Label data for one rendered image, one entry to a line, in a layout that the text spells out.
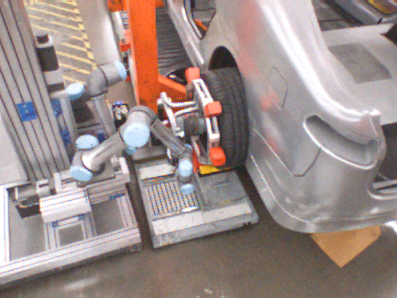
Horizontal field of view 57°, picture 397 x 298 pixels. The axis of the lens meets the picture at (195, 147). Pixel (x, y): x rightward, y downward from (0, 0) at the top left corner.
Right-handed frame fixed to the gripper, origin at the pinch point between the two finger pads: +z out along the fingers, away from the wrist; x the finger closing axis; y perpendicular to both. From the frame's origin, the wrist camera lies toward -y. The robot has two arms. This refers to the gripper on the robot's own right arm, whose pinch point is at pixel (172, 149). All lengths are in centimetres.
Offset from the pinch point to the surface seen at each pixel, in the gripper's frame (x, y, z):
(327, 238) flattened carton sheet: -109, -82, -45
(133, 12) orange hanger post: 8, 59, 65
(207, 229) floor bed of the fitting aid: -22, -75, -17
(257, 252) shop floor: -53, -83, -41
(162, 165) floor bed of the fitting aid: -4, -75, 54
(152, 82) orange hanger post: -1, 5, 65
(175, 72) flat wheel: -35, -35, 131
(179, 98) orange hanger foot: -22, -15, 66
